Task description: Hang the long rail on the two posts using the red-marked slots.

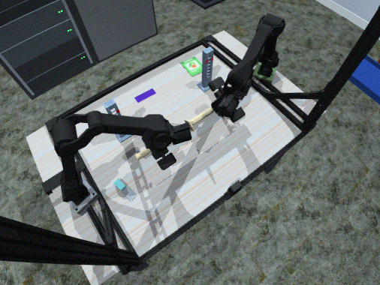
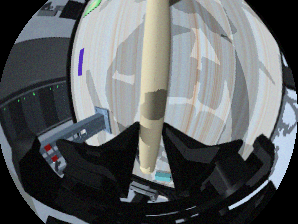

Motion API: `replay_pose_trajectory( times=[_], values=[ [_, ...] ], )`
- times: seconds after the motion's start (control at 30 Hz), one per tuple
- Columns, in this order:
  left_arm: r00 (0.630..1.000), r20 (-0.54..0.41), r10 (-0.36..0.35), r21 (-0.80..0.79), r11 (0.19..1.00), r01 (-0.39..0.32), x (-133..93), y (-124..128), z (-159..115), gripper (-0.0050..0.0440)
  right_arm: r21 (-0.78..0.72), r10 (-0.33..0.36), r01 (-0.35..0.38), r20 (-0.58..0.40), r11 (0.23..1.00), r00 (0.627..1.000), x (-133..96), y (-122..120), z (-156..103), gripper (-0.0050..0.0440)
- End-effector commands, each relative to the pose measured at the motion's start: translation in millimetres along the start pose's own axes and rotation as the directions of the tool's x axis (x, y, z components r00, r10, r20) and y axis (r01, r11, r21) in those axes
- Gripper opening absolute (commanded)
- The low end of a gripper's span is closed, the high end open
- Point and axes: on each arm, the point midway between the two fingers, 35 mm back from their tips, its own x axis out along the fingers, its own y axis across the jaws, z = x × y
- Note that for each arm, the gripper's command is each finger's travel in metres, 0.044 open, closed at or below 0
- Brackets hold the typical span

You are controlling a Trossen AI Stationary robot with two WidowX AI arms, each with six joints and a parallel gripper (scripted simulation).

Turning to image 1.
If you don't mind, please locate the long beige rail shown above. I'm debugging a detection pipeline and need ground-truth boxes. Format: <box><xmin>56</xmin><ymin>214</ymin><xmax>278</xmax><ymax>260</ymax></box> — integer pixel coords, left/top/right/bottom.
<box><xmin>135</xmin><ymin>107</ymin><xmax>215</xmax><ymax>160</ymax></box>

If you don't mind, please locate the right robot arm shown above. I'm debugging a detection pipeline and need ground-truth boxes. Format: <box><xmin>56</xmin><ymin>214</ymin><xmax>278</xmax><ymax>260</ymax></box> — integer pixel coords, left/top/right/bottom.
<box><xmin>211</xmin><ymin>13</ymin><xmax>285</xmax><ymax>118</ymax></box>

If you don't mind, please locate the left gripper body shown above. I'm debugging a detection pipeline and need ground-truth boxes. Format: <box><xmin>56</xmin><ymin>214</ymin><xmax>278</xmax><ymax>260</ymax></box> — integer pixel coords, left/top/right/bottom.
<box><xmin>150</xmin><ymin>147</ymin><xmax>176</xmax><ymax>170</ymax></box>

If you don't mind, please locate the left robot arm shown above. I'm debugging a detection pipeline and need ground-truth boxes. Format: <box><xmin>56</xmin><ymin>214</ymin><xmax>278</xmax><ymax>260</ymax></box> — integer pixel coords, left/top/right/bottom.
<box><xmin>52</xmin><ymin>110</ymin><xmax>192</xmax><ymax>205</ymax></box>

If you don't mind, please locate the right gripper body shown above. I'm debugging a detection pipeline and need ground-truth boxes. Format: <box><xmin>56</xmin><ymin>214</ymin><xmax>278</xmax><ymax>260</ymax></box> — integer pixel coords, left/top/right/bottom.
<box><xmin>208</xmin><ymin>76</ymin><xmax>245</xmax><ymax>123</ymax></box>

